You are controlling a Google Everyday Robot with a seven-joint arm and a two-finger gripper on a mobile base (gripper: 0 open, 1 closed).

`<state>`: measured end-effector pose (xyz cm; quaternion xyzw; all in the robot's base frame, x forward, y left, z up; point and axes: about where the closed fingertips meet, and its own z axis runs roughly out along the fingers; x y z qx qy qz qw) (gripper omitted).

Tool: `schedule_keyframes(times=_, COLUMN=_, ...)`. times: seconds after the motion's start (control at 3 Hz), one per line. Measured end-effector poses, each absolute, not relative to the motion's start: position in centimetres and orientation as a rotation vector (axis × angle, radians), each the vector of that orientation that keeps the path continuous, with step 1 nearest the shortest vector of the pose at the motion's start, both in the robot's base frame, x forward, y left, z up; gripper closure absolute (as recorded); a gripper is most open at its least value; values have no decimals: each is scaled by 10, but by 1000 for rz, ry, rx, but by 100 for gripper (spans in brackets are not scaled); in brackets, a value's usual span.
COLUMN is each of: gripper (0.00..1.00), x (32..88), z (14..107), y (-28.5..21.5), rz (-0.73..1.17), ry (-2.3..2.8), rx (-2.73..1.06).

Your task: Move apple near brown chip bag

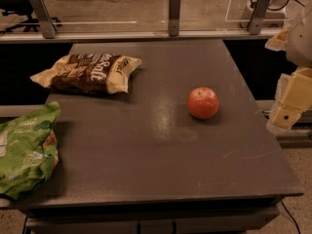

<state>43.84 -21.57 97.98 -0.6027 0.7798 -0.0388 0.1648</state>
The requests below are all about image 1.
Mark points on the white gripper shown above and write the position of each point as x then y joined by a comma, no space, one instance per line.
300,46

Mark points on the red apple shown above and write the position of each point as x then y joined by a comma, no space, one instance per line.
202,103

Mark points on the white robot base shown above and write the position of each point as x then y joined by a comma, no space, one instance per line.
275,14

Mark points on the brown chip bag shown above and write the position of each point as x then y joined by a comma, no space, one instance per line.
89,74

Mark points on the green chip bag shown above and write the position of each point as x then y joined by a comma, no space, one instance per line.
28,151

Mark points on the glass barrier panel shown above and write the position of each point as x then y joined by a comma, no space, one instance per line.
125,19

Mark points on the black office chair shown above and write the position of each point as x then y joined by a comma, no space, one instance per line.
20,8

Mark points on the right metal bracket post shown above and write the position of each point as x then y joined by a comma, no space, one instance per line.
259,11

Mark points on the metal bracket post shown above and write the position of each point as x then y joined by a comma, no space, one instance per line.
259,11
47,28
174,14

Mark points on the middle metal bracket post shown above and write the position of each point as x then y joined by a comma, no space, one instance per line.
174,14

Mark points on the left metal bracket post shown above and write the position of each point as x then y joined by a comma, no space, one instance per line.
47,28

